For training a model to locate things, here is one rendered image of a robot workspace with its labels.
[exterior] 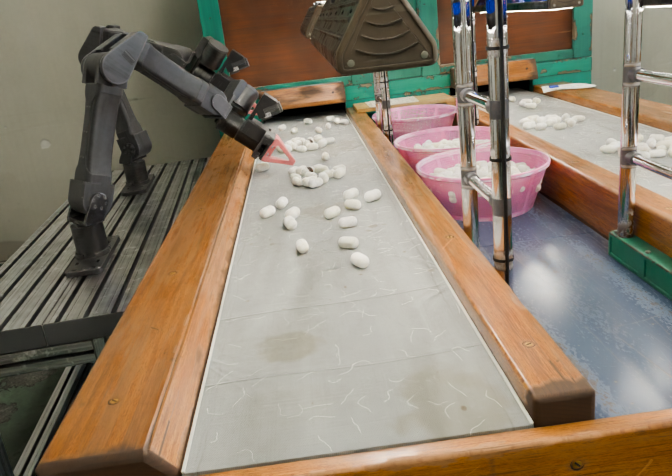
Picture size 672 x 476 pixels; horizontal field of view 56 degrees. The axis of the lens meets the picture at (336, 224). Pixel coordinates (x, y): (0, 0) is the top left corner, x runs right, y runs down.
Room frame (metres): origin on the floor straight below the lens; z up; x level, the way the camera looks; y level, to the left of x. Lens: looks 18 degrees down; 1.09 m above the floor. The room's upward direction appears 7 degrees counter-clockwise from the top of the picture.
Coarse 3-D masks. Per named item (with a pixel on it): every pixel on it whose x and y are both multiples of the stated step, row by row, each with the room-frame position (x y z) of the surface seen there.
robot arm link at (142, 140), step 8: (120, 104) 1.79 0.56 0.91; (128, 104) 1.81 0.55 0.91; (120, 112) 1.79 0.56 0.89; (128, 112) 1.80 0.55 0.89; (120, 120) 1.79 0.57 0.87; (128, 120) 1.79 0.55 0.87; (136, 120) 1.82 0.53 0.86; (120, 128) 1.78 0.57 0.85; (128, 128) 1.78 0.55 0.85; (136, 128) 1.80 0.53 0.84; (120, 136) 1.78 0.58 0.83; (128, 136) 1.77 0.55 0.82; (136, 136) 1.78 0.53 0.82; (144, 136) 1.81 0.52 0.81; (120, 144) 1.78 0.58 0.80; (136, 144) 1.77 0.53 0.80; (144, 144) 1.79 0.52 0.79; (136, 152) 1.77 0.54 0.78; (144, 152) 1.80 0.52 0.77
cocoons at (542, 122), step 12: (528, 108) 1.94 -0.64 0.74; (528, 120) 1.67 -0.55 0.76; (540, 120) 1.68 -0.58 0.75; (552, 120) 1.64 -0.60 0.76; (564, 120) 1.69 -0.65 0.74; (576, 120) 1.63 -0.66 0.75; (612, 144) 1.31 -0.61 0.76; (648, 144) 1.30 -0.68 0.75; (660, 144) 1.27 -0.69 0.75; (648, 156) 1.20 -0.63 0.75; (660, 156) 1.21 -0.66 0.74
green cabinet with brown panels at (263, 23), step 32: (224, 0) 2.25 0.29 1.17; (256, 0) 2.26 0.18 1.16; (288, 0) 2.26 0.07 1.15; (320, 0) 2.27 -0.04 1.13; (416, 0) 2.27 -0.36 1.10; (448, 0) 2.28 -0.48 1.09; (224, 32) 2.25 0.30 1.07; (256, 32) 2.26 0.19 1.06; (288, 32) 2.26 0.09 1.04; (448, 32) 2.28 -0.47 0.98; (480, 32) 2.28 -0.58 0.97; (512, 32) 2.29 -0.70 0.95; (544, 32) 2.29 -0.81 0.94; (576, 32) 2.28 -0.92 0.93; (256, 64) 2.26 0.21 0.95; (288, 64) 2.26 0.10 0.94; (320, 64) 2.26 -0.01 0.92; (448, 64) 2.27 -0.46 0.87
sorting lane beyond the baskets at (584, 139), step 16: (528, 96) 2.18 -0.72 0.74; (544, 96) 2.14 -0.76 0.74; (512, 112) 1.91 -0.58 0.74; (528, 112) 1.88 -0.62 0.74; (544, 112) 1.85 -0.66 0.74; (560, 112) 1.82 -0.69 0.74; (576, 112) 1.79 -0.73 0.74; (592, 112) 1.76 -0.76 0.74; (576, 128) 1.58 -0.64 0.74; (592, 128) 1.56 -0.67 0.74; (608, 128) 1.54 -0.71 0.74; (640, 128) 1.49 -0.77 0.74; (656, 128) 1.47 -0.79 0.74; (560, 144) 1.43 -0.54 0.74; (576, 144) 1.41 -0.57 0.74; (592, 144) 1.39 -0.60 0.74; (592, 160) 1.26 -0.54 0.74; (608, 160) 1.24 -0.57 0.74; (656, 160) 1.20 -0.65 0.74; (640, 176) 1.11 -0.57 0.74; (656, 176) 1.10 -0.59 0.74; (656, 192) 1.01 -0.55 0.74
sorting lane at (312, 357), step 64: (256, 192) 1.32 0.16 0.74; (320, 192) 1.26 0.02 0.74; (384, 192) 1.20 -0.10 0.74; (256, 256) 0.92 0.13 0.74; (320, 256) 0.89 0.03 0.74; (384, 256) 0.86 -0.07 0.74; (256, 320) 0.70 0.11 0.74; (320, 320) 0.68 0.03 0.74; (384, 320) 0.66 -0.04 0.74; (448, 320) 0.64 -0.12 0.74; (256, 384) 0.56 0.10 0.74; (320, 384) 0.54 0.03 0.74; (384, 384) 0.53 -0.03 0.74; (448, 384) 0.52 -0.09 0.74; (192, 448) 0.47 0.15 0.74; (256, 448) 0.46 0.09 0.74; (320, 448) 0.45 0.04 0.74; (384, 448) 0.44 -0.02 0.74
